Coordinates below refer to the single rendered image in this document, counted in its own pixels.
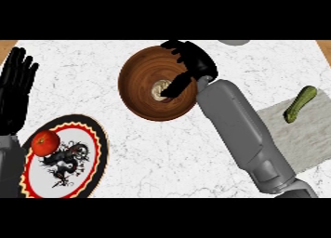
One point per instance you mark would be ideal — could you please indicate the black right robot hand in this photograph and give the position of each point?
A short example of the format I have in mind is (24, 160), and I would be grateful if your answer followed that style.
(195, 63)

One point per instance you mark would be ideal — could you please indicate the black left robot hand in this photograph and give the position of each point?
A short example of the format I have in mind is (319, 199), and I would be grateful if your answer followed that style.
(9, 93)

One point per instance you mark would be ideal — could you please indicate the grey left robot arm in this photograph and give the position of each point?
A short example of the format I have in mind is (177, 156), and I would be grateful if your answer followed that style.
(3, 167)

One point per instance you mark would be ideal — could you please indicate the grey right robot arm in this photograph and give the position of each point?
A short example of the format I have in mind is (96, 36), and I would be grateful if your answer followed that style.
(247, 136)

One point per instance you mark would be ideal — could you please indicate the pale cupcake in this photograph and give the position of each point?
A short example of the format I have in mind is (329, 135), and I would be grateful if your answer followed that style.
(158, 91)

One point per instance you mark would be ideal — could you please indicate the brown wooden bowl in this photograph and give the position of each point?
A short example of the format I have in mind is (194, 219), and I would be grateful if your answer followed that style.
(146, 89)

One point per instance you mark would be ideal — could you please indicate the pale grey placemat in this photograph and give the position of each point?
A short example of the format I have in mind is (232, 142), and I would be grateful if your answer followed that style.
(304, 139)

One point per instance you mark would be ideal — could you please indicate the grey round object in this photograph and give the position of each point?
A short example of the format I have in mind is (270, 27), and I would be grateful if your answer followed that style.
(235, 42)

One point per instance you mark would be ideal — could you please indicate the red tomato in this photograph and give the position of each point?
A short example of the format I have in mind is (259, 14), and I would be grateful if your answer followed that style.
(46, 143)

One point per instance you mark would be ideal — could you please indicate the dragon print plate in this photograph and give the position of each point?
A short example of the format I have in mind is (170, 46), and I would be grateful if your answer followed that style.
(64, 156)

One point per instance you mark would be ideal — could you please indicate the green cucumber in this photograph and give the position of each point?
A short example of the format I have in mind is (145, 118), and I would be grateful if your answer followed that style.
(300, 103)

